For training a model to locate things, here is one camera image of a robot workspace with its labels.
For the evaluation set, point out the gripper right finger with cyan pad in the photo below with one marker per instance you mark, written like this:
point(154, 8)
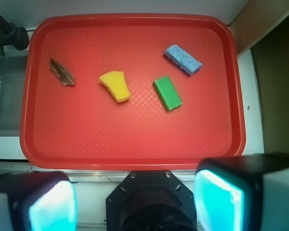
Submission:
point(243, 193)

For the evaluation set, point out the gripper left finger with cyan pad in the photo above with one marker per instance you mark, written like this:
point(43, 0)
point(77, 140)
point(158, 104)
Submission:
point(37, 201)

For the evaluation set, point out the brown wood chip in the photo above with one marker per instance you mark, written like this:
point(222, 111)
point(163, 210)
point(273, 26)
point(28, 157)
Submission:
point(64, 76)

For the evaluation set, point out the red plastic tray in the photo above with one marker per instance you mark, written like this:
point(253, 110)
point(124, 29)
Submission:
point(83, 127)

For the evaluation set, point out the green rectangular block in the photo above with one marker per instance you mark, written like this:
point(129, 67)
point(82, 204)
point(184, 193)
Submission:
point(167, 93)

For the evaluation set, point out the grey sink basin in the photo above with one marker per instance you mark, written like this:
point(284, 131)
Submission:
point(12, 78)

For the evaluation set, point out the blue sponge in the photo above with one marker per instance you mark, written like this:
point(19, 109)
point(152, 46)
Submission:
point(182, 59)

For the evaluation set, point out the yellow sponge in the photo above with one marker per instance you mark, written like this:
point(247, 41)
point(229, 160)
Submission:
point(115, 83)

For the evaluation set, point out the dark grey faucet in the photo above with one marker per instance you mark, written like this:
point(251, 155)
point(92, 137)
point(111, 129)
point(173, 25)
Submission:
point(11, 35)

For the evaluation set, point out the brown cardboard panel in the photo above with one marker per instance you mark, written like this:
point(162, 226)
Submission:
point(256, 20)

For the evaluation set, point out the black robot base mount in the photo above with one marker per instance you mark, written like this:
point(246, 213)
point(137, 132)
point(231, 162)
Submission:
point(151, 201)

